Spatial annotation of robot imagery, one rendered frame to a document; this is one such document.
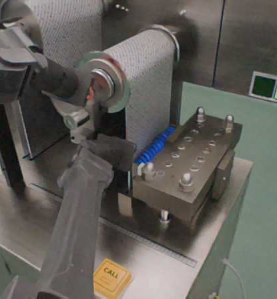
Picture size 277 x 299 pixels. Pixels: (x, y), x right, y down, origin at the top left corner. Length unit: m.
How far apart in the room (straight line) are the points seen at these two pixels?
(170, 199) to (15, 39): 0.48
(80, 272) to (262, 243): 1.81
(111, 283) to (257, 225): 1.55
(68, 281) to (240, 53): 0.77
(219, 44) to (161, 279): 0.63
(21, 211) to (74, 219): 0.56
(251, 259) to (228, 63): 1.31
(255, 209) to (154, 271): 1.56
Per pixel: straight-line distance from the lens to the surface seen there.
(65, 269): 0.35
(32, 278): 1.01
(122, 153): 0.75
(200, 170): 0.85
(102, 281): 0.76
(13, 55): 0.55
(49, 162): 1.11
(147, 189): 0.81
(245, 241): 2.09
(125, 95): 0.74
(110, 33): 1.13
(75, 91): 0.66
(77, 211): 0.44
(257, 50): 0.94
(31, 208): 0.97
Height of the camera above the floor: 1.57
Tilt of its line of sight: 36 degrees down
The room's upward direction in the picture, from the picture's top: straight up
